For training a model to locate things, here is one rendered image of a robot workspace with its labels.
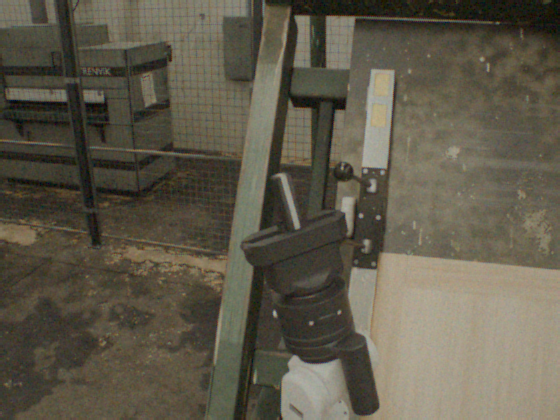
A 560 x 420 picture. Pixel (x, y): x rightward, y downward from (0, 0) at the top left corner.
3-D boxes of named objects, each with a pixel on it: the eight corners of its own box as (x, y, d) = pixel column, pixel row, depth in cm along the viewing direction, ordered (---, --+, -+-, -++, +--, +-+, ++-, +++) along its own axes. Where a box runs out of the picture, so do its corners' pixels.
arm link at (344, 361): (323, 290, 67) (340, 361, 70) (264, 329, 60) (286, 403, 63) (392, 304, 58) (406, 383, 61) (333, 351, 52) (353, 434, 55)
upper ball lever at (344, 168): (366, 197, 101) (327, 179, 91) (368, 179, 101) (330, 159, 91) (382, 197, 98) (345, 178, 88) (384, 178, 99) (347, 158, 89)
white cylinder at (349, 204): (343, 199, 105) (338, 237, 103) (342, 196, 102) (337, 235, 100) (357, 200, 104) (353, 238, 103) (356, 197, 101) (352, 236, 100)
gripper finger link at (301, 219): (275, 173, 57) (288, 224, 58) (284, 176, 54) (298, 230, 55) (288, 169, 57) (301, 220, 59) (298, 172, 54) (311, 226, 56)
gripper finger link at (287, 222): (284, 176, 54) (298, 230, 55) (275, 173, 57) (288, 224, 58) (270, 180, 53) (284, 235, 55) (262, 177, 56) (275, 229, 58)
